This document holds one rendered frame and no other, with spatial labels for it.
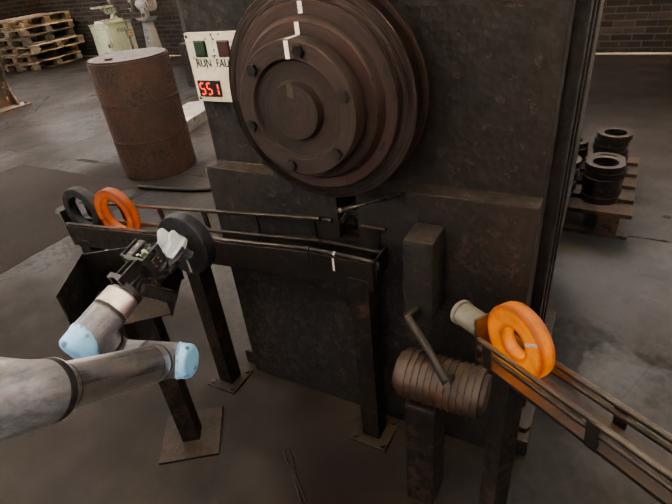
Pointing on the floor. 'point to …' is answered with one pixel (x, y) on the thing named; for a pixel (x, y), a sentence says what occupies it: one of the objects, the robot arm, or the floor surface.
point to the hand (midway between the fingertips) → (184, 236)
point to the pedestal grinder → (147, 20)
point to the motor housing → (434, 413)
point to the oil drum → (143, 112)
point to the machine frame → (424, 193)
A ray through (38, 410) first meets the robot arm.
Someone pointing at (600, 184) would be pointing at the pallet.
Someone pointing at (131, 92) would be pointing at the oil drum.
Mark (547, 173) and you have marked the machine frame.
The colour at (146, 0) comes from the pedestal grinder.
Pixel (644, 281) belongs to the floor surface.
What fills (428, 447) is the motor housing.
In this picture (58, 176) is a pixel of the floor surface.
